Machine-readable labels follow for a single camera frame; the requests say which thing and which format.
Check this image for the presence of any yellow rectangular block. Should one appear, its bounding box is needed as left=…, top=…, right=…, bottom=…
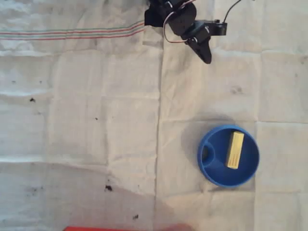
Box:
left=225, top=131, right=245, bottom=169

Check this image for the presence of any white and red wire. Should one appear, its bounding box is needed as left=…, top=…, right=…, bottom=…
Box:
left=162, top=0, right=196, bottom=44

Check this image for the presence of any red flat object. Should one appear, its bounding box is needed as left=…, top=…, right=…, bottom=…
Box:
left=63, top=223, right=194, bottom=231

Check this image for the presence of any blue round bowl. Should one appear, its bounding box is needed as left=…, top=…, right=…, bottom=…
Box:
left=197, top=124, right=260, bottom=189

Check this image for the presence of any white cloth with stripes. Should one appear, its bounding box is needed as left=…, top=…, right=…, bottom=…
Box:
left=0, top=0, right=308, bottom=231

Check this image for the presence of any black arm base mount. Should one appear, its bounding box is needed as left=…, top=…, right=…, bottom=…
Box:
left=143, top=9, right=166, bottom=27

